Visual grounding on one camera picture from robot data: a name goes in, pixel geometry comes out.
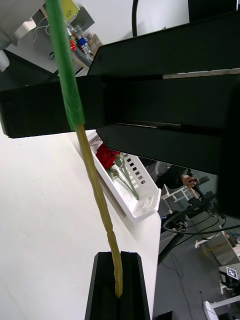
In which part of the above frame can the red rose with green stem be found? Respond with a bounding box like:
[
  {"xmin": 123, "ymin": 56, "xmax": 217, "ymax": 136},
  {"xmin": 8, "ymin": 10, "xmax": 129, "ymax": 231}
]
[{"xmin": 95, "ymin": 143, "xmax": 140, "ymax": 201}]

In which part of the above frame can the black cable loop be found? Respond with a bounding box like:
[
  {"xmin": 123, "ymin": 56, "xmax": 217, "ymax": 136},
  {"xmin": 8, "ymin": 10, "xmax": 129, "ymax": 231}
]
[{"xmin": 162, "ymin": 199, "xmax": 240, "ymax": 237}]

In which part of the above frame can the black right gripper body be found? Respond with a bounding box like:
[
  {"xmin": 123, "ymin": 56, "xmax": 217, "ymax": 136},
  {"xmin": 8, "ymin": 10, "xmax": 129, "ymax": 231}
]
[{"xmin": 87, "ymin": 11, "xmax": 240, "ymax": 218}]

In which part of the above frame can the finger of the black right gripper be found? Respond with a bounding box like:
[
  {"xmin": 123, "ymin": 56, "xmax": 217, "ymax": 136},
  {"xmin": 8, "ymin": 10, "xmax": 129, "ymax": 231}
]
[{"xmin": 0, "ymin": 74, "xmax": 106, "ymax": 139}]

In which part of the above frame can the shelf with goods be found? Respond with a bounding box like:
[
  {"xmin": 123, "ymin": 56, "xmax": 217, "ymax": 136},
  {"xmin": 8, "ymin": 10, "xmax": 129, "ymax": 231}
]
[{"xmin": 66, "ymin": 23, "xmax": 103, "ymax": 76}]

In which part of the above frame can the person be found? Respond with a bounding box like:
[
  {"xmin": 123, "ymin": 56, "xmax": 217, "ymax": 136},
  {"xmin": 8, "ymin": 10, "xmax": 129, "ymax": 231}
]
[{"xmin": 147, "ymin": 159, "xmax": 201, "ymax": 194}]

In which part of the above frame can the white metal frame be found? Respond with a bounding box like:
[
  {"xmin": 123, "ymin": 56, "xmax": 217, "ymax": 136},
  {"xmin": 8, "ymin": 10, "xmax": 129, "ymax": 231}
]
[{"xmin": 161, "ymin": 183, "xmax": 201, "ymax": 204}]

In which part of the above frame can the shallow white slotted box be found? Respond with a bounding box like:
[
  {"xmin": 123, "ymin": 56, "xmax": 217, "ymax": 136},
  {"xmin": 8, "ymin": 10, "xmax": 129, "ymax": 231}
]
[{"xmin": 84, "ymin": 129, "xmax": 163, "ymax": 224}]

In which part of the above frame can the person's hand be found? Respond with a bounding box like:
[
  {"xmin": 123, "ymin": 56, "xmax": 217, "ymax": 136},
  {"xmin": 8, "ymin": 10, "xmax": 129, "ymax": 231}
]
[{"xmin": 181, "ymin": 174, "xmax": 198, "ymax": 189}]

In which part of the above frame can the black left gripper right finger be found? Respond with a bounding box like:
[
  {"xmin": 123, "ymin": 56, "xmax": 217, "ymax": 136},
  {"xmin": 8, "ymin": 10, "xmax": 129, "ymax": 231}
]
[{"xmin": 119, "ymin": 251, "xmax": 151, "ymax": 320}]

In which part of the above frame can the flower with yellow-green stem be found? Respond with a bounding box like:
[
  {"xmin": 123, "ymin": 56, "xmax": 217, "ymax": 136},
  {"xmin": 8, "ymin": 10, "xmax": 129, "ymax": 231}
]
[{"xmin": 44, "ymin": 0, "xmax": 124, "ymax": 299}]

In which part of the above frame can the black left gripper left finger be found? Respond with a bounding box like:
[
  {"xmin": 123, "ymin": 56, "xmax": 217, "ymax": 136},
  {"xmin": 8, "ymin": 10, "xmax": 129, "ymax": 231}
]
[{"xmin": 84, "ymin": 251, "xmax": 117, "ymax": 320}]

